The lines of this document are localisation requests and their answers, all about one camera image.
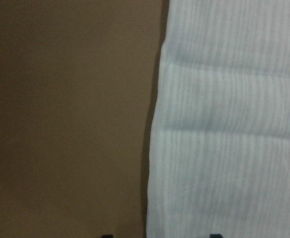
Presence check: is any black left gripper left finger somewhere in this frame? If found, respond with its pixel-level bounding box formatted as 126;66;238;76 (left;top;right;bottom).
101;234;113;238

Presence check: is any light blue button shirt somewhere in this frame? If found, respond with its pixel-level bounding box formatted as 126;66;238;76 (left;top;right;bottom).
146;0;290;238

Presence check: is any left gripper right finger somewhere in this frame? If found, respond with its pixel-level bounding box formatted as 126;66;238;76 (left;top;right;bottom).
210;234;222;238

